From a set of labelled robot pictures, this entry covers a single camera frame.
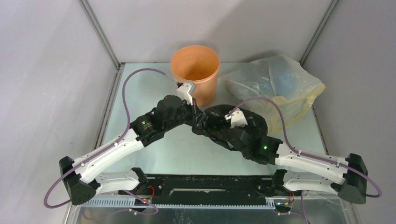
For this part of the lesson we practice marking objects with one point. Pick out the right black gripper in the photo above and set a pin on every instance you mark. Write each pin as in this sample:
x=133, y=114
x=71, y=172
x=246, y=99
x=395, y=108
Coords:
x=215, y=122

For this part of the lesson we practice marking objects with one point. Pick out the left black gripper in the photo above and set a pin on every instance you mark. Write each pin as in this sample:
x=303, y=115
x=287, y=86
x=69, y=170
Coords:
x=196, y=114

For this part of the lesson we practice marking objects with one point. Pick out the black trash bag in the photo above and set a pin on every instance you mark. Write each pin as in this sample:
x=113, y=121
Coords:
x=215, y=126

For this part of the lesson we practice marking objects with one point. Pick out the orange plastic trash bin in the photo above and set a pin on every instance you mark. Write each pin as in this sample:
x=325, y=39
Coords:
x=200, y=65

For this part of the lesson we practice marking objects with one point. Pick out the translucent yellowish plastic bag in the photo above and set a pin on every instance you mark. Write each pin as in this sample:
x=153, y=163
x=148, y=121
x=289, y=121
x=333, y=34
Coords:
x=280, y=79

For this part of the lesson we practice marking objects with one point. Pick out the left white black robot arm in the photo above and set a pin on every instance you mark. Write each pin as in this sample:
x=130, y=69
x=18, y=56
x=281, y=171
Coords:
x=80, y=175

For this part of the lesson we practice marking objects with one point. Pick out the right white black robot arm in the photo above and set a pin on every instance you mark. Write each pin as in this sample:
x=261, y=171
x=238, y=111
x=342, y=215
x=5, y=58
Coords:
x=345, y=177

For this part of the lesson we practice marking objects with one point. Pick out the right small circuit board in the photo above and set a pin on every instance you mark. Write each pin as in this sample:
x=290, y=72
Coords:
x=285, y=204

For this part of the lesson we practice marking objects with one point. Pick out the small circuit board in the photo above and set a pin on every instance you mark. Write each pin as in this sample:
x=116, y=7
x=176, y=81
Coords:
x=142, y=202
x=285, y=204

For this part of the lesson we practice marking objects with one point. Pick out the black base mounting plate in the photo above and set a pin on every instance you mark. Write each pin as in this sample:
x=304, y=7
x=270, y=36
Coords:
x=210, y=190

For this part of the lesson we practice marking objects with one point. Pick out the left small circuit board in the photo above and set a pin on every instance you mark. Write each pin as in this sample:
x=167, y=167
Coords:
x=142, y=202

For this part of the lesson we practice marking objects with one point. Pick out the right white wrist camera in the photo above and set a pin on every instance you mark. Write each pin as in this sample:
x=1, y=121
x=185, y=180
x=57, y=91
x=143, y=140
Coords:
x=236, y=119

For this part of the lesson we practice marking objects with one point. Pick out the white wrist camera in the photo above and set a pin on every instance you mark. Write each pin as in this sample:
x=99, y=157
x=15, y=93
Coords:
x=185, y=91
x=236, y=119

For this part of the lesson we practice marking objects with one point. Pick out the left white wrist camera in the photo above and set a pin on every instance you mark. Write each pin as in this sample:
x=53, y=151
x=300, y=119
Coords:
x=185, y=91

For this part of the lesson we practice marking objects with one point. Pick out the aluminium frame rail front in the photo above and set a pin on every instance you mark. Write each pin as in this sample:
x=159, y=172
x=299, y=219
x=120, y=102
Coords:
x=123, y=183

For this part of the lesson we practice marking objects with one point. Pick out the right aluminium corner post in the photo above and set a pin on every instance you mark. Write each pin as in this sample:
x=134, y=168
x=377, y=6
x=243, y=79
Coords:
x=319, y=30

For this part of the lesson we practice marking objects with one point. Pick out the aluminium corner post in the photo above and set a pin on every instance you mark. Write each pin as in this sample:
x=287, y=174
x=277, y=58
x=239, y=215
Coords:
x=319, y=30
x=92, y=18

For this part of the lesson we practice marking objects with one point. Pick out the left aluminium corner post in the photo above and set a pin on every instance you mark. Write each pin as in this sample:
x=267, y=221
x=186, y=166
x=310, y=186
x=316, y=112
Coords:
x=92, y=18

